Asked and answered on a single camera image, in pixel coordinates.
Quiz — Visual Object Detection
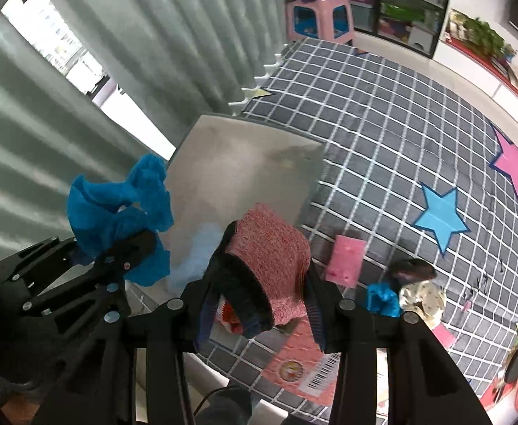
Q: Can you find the large blue cloth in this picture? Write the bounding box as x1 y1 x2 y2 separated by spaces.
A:
66 154 174 287

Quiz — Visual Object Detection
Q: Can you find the dark sock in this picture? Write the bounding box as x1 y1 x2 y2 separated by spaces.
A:
388 258 437 283

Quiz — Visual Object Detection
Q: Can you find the green potted plant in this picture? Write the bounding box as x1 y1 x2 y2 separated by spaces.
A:
454 13 517 60

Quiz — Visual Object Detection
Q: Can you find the black cable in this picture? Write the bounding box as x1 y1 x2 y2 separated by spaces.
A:
196 386 242 421

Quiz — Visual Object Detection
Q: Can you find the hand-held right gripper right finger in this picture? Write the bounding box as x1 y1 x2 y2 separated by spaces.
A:
305 260 494 425

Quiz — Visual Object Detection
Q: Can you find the small pink card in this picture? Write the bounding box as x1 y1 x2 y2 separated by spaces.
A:
432 324 457 350

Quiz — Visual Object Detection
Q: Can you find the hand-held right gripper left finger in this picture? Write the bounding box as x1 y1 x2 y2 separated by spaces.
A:
33 221 240 425

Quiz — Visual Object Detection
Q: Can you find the window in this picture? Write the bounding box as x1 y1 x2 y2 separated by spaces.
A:
0 0 175 160

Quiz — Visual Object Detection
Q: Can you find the red wall shelf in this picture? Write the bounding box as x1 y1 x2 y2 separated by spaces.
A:
443 8 518 122

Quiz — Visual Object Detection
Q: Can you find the glass door cabinet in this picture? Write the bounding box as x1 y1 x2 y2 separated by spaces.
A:
294 0 457 59

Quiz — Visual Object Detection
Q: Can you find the pink cardboard box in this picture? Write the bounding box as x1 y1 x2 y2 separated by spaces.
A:
259 316 345 408

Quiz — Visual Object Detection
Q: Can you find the grey-green curtain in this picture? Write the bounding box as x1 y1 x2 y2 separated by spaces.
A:
0 0 295 275

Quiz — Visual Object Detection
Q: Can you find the pink plastic stool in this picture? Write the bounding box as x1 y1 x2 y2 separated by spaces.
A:
285 0 355 46

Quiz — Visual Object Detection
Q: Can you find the small blue cloth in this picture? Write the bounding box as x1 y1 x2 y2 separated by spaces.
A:
366 282 402 318

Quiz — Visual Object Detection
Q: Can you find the cream patterned cloth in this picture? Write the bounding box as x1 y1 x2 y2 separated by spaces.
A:
398 280 446 326

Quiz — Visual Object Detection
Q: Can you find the person's trouser leg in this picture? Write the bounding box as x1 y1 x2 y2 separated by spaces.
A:
195 387 253 425

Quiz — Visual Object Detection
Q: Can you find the grey checked star bedsheet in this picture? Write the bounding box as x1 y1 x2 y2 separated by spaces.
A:
197 38 518 421

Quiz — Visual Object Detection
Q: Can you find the red knit sock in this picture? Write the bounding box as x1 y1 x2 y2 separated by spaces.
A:
215 203 311 338

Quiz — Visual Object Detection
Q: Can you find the grey fabric storage box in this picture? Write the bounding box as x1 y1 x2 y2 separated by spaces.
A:
164 114 327 333

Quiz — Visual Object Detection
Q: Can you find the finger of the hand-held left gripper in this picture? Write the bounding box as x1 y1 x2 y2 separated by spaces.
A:
21 230 159 335
0 236 79 296

